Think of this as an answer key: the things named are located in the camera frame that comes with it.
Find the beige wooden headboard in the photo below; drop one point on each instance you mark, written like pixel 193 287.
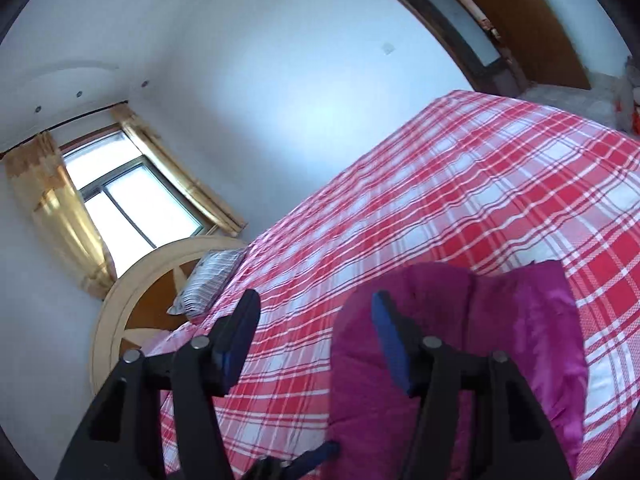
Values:
pixel 135 309

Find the dark wooden door frame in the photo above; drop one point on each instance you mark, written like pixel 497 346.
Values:
pixel 487 66

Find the right golden curtain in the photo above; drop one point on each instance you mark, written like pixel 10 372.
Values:
pixel 197 193

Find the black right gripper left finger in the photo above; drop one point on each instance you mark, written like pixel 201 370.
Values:
pixel 121 434

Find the red white plaid bedsheet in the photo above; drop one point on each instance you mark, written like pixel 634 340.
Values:
pixel 478 181

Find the left golden curtain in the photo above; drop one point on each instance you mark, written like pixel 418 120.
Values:
pixel 42 186

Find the golden curtain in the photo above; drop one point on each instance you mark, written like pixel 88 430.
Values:
pixel 42 186
pixel 197 193

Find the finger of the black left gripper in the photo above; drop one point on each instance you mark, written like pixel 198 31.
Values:
pixel 273 468

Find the window with dark frame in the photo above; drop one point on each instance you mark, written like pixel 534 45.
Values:
pixel 135 208

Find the brown wooden door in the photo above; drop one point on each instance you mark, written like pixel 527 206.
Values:
pixel 537 40

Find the magenta puffer jacket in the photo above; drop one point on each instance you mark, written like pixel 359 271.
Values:
pixel 529 313

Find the striped grey white pillow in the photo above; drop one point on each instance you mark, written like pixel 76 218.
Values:
pixel 207 281

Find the white wall switch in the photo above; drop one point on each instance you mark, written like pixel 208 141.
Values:
pixel 388 49

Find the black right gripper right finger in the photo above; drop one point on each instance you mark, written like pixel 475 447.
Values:
pixel 510 436

